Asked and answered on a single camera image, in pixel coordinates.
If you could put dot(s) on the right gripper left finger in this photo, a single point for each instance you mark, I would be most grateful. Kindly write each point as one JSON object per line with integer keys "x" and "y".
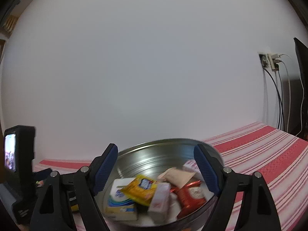
{"x": 88, "y": 181}

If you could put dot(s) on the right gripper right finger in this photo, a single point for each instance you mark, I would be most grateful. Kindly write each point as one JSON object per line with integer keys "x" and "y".
{"x": 257, "y": 211}

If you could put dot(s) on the Vinda tissue pack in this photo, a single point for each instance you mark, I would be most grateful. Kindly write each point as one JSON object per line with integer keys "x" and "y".
{"x": 119, "y": 207}

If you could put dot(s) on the red snack packet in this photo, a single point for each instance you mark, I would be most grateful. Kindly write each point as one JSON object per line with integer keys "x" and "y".
{"x": 190, "y": 197}

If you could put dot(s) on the beige paper sachet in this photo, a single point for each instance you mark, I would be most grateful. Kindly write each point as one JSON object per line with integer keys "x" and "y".
{"x": 177, "y": 177}

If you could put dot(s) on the yellow blue snack packet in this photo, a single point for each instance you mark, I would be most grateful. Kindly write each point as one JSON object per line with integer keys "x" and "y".
{"x": 141, "y": 190}

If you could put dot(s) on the yellow sponge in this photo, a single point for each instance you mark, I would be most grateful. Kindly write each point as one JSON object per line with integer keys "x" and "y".
{"x": 73, "y": 204}

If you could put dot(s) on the red striped bed sheet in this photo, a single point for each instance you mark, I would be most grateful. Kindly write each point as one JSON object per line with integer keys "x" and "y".
{"x": 279, "y": 156}

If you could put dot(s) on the white pink tissue pack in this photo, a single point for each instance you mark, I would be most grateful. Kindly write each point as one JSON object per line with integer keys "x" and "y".
{"x": 191, "y": 166}

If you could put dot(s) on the pink white small box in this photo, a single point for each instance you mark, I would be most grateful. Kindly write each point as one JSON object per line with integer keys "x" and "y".
{"x": 160, "y": 203}

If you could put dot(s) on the round metal tin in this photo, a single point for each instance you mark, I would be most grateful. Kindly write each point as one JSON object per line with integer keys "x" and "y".
{"x": 151, "y": 159}

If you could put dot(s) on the white charger plug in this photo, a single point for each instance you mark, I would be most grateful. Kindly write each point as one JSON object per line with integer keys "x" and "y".
{"x": 274, "y": 60}

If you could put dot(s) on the wall power socket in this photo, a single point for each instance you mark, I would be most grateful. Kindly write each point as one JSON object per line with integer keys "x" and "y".
{"x": 264, "y": 59}

